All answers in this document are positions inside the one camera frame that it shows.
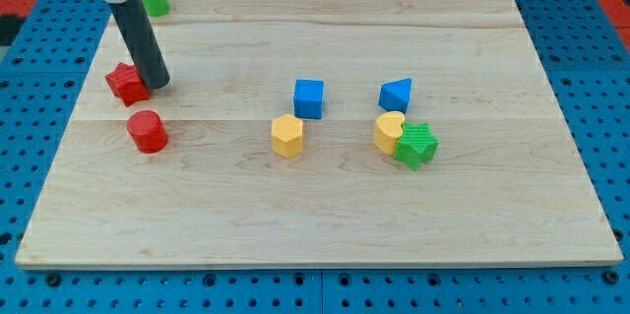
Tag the yellow hexagon block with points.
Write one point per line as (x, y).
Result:
(287, 135)

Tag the wooden board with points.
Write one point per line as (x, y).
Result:
(506, 188)

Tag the blue cube block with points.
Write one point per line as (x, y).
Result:
(308, 99)

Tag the yellow heart block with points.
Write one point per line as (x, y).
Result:
(387, 131)

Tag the blue triangle block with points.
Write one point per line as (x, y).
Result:
(395, 96)

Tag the green star block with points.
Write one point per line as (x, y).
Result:
(417, 145)

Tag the red cylinder block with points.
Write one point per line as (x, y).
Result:
(147, 131)

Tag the red star block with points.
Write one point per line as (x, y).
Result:
(126, 84)

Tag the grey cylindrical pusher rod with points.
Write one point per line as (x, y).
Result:
(137, 32)

